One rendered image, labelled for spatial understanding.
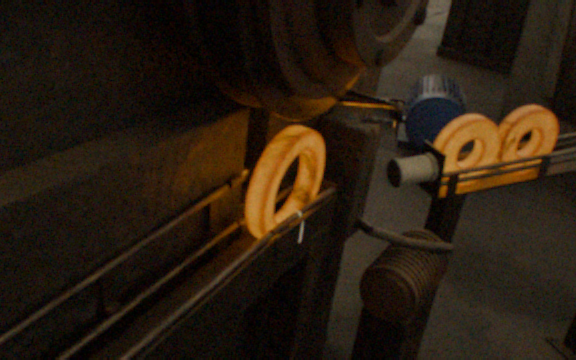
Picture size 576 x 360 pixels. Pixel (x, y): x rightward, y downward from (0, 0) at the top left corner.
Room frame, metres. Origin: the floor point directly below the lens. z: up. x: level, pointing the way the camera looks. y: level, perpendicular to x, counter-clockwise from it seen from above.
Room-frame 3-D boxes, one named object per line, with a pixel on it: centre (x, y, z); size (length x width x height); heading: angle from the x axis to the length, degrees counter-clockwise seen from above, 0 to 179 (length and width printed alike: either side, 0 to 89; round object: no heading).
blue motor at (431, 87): (3.05, -0.67, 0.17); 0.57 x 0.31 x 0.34; 172
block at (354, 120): (1.08, -0.09, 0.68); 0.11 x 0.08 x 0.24; 62
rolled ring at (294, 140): (0.86, 0.00, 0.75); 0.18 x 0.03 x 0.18; 153
